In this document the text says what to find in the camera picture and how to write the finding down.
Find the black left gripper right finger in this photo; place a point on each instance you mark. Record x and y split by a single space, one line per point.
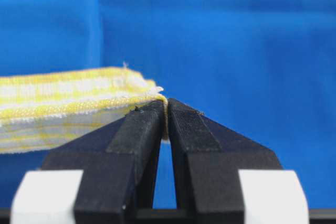
224 177

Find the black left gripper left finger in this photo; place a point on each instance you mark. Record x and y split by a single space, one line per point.
95 178

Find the yellow checked towel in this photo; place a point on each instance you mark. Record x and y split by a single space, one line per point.
44 111

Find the blue table cloth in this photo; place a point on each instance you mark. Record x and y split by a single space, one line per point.
264 68

